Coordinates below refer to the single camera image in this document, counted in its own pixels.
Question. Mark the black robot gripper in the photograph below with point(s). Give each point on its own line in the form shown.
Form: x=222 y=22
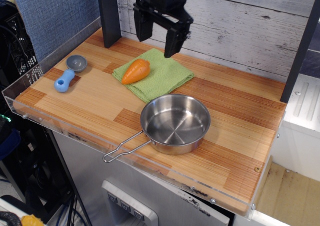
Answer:
x=169 y=14

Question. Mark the orange plastic toy carrot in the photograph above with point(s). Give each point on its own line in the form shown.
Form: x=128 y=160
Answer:
x=138 y=70

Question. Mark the stainless steel pan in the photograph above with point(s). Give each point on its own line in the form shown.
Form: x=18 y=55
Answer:
x=174 y=124

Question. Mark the stainless steel cabinet with dispenser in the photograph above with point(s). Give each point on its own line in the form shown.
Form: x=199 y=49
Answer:
x=121 y=193

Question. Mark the green folded cloth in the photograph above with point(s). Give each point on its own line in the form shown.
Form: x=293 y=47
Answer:
x=165 y=76

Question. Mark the blue grey ice cream scoop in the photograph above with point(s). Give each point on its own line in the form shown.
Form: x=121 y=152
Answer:
x=75 y=64

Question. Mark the clear acrylic table guard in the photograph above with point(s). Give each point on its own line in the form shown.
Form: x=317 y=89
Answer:
x=100 y=112

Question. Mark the black plastic crate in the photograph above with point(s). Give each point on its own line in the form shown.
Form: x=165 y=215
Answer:
x=16 y=50

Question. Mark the white metal side unit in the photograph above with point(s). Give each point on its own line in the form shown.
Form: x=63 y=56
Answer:
x=297 y=143

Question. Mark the black left vertical post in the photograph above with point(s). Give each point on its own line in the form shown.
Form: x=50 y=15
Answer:
x=110 y=22

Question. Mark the black vertical post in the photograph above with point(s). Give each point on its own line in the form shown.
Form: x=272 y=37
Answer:
x=302 y=51
x=110 y=22

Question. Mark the black right vertical post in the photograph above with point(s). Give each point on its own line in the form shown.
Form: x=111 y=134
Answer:
x=302 y=51

